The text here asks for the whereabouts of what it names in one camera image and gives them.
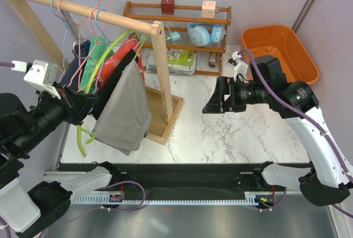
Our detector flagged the blue wire hanger right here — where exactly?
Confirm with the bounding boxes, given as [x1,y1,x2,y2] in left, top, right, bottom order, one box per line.
[94,0,112,47]

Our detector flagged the black garment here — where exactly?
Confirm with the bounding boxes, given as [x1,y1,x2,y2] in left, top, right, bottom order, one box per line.
[92,50,134,120]

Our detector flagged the blue wire hanger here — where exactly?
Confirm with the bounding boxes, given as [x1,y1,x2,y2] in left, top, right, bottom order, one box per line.
[50,0,68,82]
[94,0,112,47]

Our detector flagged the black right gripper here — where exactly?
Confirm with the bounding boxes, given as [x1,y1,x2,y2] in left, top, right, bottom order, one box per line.
[202,75,270,113]

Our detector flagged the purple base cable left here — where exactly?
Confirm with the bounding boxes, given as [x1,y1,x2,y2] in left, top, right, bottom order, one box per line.
[100,181,147,213]

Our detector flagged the brown wooden shelf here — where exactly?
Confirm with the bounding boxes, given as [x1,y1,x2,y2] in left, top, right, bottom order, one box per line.
[123,1,232,76]

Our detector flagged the blue headphones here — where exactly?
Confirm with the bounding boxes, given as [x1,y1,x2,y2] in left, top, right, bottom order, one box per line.
[186,22,226,46]

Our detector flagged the pink wire hanger right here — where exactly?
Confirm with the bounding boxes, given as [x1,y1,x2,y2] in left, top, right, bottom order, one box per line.
[71,4,109,85]

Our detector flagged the pink power cube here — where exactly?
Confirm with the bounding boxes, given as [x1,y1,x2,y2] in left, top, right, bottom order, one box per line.
[201,0,217,19]

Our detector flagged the pink wire hanger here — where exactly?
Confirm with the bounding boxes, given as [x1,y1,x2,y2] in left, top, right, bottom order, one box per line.
[71,4,109,85]
[58,0,90,92]

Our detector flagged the navy blue garment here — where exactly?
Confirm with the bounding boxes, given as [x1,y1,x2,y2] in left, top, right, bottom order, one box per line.
[58,40,90,91]

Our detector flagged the red patterned garment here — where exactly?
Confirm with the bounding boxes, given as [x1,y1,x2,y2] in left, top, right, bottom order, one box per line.
[98,39,139,89]

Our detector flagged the mint green charger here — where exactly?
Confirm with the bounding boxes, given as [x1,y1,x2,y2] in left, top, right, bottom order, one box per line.
[164,24,180,41]

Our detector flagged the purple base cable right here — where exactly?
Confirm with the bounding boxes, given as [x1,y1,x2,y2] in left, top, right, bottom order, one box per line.
[253,185,289,213]

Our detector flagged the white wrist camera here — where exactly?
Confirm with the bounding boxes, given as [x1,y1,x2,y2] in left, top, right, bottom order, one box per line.
[227,52,249,78]
[24,60,60,99]

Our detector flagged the orange plastic basket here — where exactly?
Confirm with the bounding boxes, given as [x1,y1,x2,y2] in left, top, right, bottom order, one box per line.
[241,24,320,85]

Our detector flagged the grey trousers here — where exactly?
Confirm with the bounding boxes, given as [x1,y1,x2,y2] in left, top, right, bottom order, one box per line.
[93,61,152,156]

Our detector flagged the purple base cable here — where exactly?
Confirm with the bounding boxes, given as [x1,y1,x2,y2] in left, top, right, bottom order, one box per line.
[100,181,147,213]
[253,185,289,213]

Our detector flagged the lime green hanger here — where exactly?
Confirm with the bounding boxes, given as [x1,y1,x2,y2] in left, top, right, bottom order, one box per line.
[77,30,135,157]

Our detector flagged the small brown bottle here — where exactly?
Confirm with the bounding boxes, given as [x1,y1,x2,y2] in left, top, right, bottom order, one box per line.
[208,52,218,68]

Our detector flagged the blue wire hanger left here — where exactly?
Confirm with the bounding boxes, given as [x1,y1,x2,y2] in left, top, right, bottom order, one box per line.
[50,0,68,82]

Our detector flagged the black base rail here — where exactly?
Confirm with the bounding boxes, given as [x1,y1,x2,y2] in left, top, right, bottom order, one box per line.
[57,162,315,202]

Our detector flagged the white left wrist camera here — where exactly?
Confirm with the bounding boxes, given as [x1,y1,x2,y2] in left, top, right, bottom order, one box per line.
[24,60,60,99]

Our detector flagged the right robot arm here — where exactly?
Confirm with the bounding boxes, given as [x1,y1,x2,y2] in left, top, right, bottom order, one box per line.
[202,55,352,207]

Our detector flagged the grey slotted cable duct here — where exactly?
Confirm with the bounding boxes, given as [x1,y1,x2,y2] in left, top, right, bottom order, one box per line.
[73,191,259,206]

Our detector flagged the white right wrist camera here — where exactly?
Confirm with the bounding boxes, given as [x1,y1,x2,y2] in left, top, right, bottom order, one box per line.
[227,52,249,78]

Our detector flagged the dark red power cube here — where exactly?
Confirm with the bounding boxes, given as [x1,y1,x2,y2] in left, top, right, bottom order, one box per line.
[161,0,175,15]

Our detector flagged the wooden clothes rack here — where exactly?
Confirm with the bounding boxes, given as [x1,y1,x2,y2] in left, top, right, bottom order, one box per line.
[7,0,183,145]

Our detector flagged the green patterned garment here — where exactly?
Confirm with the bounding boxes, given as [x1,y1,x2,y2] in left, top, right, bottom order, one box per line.
[79,36,108,90]

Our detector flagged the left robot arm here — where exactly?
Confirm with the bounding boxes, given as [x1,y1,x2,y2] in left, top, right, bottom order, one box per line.
[1,87,121,237]

